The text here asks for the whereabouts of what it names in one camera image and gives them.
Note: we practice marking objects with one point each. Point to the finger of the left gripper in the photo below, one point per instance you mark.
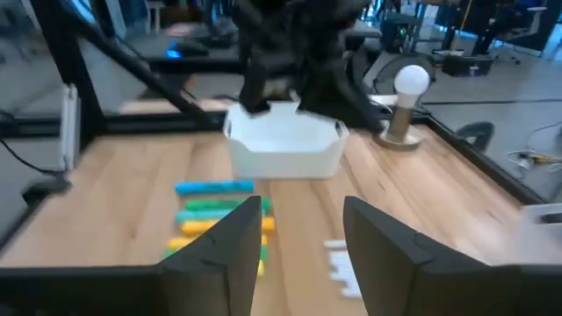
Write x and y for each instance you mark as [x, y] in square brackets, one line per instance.
[329, 92]
[254, 83]

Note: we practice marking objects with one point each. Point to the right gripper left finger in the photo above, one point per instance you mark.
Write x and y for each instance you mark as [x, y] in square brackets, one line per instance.
[219, 272]

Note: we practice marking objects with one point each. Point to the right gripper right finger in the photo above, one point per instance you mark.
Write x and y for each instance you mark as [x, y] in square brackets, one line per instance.
[395, 272]

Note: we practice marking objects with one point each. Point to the orange chunky highlighter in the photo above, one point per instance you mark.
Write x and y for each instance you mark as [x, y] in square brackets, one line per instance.
[195, 227]

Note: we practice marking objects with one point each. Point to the blue chunky highlighter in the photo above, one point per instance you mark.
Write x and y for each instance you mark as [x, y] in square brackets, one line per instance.
[211, 188]

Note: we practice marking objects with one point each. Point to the black desk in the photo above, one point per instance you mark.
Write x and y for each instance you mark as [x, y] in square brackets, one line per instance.
[197, 65]

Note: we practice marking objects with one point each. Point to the black computer mouse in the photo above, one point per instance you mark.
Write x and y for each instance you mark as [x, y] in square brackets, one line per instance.
[189, 48]

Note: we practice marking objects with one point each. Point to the white plastic bin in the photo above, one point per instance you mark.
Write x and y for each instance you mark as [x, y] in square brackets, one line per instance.
[285, 158]

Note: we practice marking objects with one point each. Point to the white bulb brass lamp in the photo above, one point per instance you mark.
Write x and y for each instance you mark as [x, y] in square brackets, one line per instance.
[411, 81]

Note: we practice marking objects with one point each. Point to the black computer tower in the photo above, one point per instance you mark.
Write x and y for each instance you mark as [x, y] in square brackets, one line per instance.
[395, 35]

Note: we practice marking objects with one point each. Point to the black box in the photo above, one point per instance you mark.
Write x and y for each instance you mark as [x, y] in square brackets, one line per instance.
[467, 66]

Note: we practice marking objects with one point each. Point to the grey plastic bin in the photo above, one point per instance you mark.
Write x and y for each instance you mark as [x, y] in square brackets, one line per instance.
[531, 210]

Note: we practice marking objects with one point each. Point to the black office chair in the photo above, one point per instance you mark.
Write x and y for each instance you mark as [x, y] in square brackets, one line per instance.
[505, 26]

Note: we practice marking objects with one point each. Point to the white light bar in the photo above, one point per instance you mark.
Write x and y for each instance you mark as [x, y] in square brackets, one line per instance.
[69, 131]

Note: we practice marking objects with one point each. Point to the black aluminium table frame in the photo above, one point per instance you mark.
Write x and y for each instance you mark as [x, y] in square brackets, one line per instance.
[153, 122]

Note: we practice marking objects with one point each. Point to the black frame clamp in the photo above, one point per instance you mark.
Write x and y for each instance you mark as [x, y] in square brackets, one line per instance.
[46, 189]
[476, 134]

